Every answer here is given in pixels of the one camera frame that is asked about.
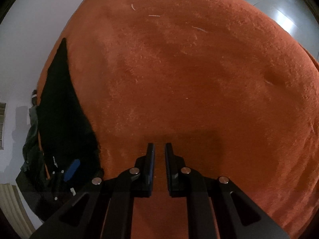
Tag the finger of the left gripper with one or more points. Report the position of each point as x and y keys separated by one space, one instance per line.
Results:
x=71 y=170

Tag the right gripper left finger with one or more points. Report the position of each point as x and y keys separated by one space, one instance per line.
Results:
x=106 y=209

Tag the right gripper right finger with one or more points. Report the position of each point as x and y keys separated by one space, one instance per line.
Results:
x=216 y=208

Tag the black sweatshirt with white logo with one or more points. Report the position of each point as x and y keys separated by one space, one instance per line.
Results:
x=65 y=132

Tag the grey-green fleece garment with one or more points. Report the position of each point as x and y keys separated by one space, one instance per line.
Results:
x=31 y=150

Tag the beige curtain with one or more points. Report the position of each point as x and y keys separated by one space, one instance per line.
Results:
x=14 y=211

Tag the dark striped sock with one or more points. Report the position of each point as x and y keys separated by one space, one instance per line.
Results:
x=34 y=98

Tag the barred window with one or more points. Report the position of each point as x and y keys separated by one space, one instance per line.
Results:
x=2 y=119

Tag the orange fleece bed blanket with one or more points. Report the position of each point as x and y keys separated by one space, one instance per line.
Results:
x=232 y=91

